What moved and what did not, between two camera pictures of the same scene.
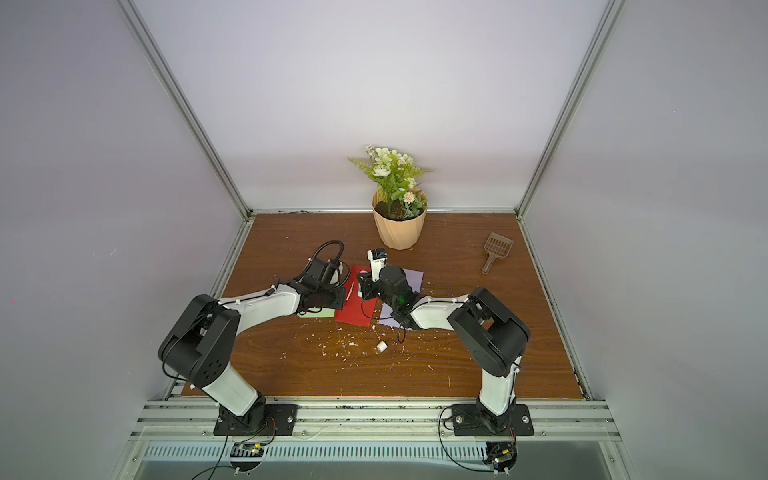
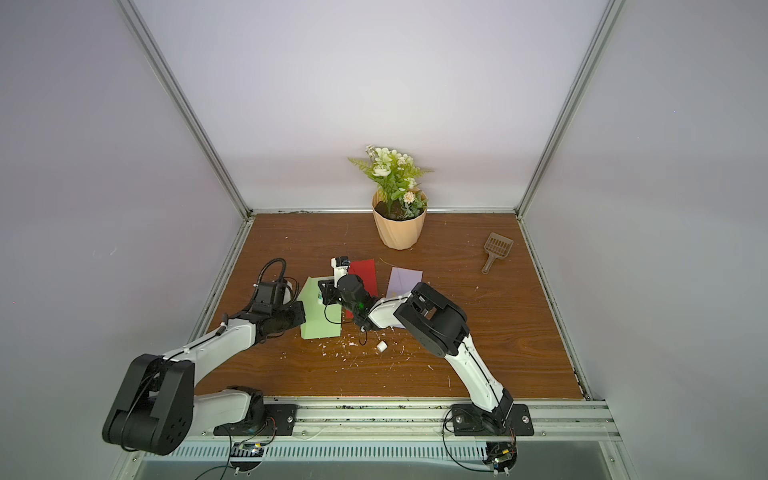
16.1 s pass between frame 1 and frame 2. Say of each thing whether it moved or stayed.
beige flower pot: stayed
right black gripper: moved
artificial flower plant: stayed
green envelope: moved
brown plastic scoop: stayed
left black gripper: moved
